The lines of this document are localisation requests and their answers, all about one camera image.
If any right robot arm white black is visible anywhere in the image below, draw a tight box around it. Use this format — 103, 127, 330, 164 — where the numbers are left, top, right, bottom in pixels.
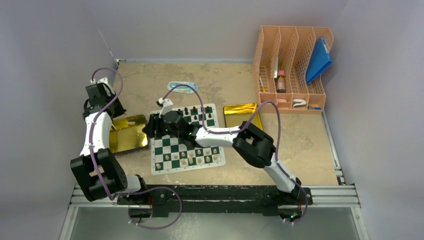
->
142, 110, 302, 204

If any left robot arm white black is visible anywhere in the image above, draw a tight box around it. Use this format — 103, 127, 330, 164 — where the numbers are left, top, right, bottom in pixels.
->
70, 77, 149, 205

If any gold tin with white pieces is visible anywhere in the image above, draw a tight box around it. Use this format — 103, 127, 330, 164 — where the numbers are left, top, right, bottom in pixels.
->
109, 114, 150, 156

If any green white chess board mat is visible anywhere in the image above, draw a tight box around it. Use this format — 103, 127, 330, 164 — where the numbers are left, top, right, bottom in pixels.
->
149, 103, 226, 176

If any blue packaged stapler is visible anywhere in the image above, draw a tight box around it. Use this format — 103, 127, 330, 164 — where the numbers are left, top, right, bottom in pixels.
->
167, 81, 199, 94

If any empty gold tin lid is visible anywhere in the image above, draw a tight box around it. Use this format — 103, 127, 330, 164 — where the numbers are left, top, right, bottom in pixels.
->
223, 103, 259, 128

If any yellow pen in organizer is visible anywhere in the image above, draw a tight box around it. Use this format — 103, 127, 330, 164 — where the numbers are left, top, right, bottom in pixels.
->
258, 76, 266, 93

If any small bottle pink cap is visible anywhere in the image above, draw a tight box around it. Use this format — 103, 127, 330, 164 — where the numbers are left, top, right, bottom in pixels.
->
276, 70, 286, 93

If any white stapler in organizer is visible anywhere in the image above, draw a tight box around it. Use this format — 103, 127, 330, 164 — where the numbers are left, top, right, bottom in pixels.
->
292, 98, 307, 108

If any peach plastic file organizer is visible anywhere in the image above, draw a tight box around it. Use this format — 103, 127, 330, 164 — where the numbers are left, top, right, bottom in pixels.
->
253, 25, 334, 115

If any blue folder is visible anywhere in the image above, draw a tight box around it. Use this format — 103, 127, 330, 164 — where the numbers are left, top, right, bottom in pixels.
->
305, 37, 332, 84

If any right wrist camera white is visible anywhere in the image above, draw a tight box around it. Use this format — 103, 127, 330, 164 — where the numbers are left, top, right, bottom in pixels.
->
156, 97, 174, 118

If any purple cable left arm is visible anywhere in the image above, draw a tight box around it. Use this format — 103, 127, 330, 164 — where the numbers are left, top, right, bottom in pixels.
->
88, 68, 183, 231

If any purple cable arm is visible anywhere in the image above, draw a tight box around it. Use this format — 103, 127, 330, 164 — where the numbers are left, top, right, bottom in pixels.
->
160, 83, 309, 226
88, 68, 183, 231

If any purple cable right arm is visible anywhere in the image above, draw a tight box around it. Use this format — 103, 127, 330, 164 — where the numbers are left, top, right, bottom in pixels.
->
160, 83, 309, 226

